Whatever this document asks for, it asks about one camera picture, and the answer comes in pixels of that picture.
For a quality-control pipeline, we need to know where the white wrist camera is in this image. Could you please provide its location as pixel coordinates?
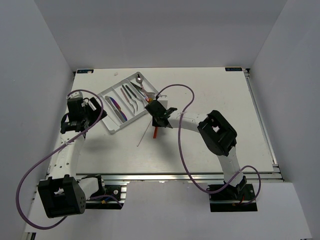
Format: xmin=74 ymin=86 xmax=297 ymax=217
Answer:
xmin=155 ymin=94 xmax=168 ymax=100
xmin=66 ymin=91 xmax=83 ymax=100

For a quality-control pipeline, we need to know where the pink handled spoon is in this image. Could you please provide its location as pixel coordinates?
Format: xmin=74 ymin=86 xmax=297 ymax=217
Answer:
xmin=135 ymin=74 xmax=156 ymax=96

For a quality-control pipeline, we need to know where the pink handled fork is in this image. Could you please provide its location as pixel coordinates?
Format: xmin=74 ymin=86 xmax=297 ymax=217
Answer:
xmin=120 ymin=87 xmax=136 ymax=115

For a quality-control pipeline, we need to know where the left blue table label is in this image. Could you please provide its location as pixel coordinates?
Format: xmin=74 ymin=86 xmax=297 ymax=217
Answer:
xmin=76 ymin=69 xmax=94 ymax=74

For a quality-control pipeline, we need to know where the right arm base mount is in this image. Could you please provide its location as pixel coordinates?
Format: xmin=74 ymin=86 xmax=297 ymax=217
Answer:
xmin=209 ymin=184 xmax=258 ymax=213

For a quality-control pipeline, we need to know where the marbled handle spoon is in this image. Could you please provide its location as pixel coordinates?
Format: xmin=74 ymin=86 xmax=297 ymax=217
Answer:
xmin=130 ymin=81 xmax=155 ymax=99

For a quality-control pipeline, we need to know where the dark handled fork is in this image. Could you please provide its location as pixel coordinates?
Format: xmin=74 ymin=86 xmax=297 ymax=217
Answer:
xmin=122 ymin=85 xmax=139 ymax=111

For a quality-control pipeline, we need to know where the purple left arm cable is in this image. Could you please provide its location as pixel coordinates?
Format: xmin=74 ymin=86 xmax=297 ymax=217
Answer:
xmin=16 ymin=89 xmax=125 ymax=230

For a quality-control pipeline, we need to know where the white divided cutlery tray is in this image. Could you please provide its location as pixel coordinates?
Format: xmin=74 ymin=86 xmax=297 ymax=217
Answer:
xmin=98 ymin=71 xmax=159 ymax=134

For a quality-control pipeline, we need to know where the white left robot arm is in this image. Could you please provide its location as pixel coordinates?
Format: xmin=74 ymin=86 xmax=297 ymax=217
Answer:
xmin=38 ymin=97 xmax=107 ymax=218

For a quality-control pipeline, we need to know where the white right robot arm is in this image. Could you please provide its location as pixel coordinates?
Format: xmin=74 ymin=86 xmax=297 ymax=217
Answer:
xmin=145 ymin=100 xmax=247 ymax=200

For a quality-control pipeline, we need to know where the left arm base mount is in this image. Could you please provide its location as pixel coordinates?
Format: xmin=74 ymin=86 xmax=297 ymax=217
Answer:
xmin=78 ymin=174 xmax=124 ymax=210

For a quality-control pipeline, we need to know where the iridescent purple knife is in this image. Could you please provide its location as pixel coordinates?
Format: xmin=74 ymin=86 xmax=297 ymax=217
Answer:
xmin=110 ymin=97 xmax=128 ymax=122

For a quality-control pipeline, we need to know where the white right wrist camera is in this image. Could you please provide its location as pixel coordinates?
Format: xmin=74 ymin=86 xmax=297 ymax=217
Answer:
xmin=155 ymin=94 xmax=168 ymax=100

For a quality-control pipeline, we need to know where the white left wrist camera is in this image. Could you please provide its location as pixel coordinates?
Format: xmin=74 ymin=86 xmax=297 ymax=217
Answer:
xmin=66 ymin=91 xmax=83 ymax=100

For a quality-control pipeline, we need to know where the green handled fork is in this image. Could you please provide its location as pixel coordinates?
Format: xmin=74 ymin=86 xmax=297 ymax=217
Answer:
xmin=124 ymin=85 xmax=145 ymax=107

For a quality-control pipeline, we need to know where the right blue table label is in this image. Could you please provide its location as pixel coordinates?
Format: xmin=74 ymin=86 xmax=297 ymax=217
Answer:
xmin=224 ymin=67 xmax=243 ymax=72

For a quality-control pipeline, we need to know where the blue table label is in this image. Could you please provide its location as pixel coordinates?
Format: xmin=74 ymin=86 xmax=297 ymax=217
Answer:
xmin=224 ymin=67 xmax=243 ymax=72
xmin=76 ymin=69 xmax=94 ymax=74

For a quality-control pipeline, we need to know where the white chopstick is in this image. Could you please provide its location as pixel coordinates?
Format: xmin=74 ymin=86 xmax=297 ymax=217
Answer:
xmin=136 ymin=125 xmax=150 ymax=148

